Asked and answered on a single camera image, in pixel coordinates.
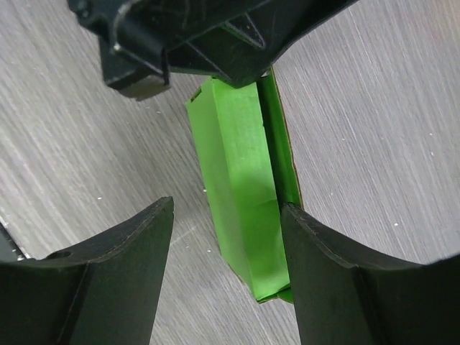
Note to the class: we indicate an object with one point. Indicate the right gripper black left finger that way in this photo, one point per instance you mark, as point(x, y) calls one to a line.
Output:
point(103, 290)

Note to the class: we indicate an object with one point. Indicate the green paper box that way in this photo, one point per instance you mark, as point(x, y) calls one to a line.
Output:
point(246, 159)

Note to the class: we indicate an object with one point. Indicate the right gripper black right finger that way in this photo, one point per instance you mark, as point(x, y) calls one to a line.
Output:
point(347, 293)

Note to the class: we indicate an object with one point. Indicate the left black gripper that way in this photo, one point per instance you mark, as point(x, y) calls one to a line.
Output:
point(237, 50)

